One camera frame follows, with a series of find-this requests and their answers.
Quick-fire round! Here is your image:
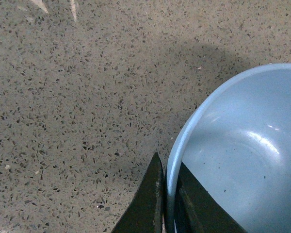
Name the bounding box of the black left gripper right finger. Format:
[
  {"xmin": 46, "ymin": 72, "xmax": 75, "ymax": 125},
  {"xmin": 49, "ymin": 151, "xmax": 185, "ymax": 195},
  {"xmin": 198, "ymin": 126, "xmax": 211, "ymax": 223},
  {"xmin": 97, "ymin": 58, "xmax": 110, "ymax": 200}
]
[{"xmin": 175, "ymin": 163, "xmax": 246, "ymax": 233}]

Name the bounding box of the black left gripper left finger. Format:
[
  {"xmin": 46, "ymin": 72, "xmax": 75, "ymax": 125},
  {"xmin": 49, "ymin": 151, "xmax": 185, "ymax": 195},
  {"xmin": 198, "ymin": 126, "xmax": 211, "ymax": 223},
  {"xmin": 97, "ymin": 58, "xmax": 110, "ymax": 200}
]
[{"xmin": 112, "ymin": 152, "xmax": 164, "ymax": 233}]

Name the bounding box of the green bowl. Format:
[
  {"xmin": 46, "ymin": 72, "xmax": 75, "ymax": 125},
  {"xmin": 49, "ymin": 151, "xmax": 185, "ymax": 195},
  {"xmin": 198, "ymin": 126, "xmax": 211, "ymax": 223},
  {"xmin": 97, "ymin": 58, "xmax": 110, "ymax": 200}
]
[{"xmin": 165, "ymin": 63, "xmax": 291, "ymax": 233}]

